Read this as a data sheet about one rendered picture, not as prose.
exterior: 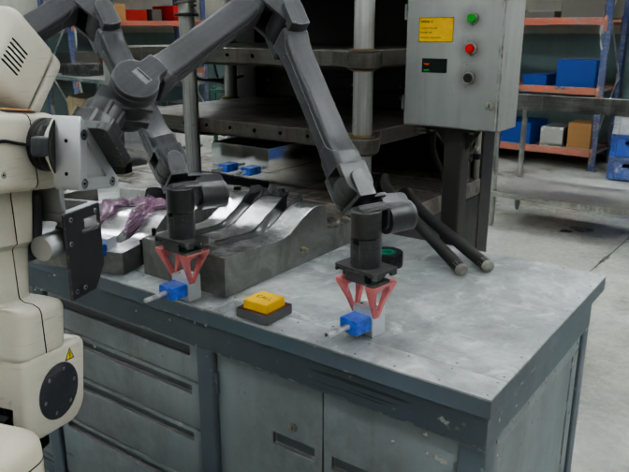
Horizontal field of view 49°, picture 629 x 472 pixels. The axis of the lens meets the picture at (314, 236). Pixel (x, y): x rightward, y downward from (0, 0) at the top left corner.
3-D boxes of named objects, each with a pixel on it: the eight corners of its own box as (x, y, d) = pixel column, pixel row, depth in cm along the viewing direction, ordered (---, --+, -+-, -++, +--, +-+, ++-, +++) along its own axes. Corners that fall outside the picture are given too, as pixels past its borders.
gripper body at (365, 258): (357, 263, 133) (358, 227, 131) (398, 275, 126) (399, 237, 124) (333, 272, 128) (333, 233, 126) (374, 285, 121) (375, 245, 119)
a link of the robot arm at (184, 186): (161, 181, 141) (170, 186, 136) (193, 178, 144) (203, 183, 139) (163, 213, 143) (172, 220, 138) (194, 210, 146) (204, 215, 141)
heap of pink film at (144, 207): (137, 236, 171) (135, 205, 168) (77, 229, 176) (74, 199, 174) (188, 211, 194) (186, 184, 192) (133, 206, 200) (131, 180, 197)
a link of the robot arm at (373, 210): (343, 203, 124) (362, 210, 119) (374, 198, 128) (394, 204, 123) (343, 240, 126) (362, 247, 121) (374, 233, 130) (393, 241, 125)
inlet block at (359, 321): (336, 353, 122) (336, 325, 120) (316, 345, 125) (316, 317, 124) (385, 331, 131) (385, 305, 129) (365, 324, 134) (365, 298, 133)
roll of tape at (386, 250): (395, 272, 163) (395, 258, 162) (364, 267, 166) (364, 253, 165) (407, 262, 169) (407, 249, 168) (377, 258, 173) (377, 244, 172)
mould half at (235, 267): (226, 298, 147) (223, 238, 143) (144, 273, 162) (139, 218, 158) (352, 242, 186) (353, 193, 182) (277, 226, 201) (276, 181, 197)
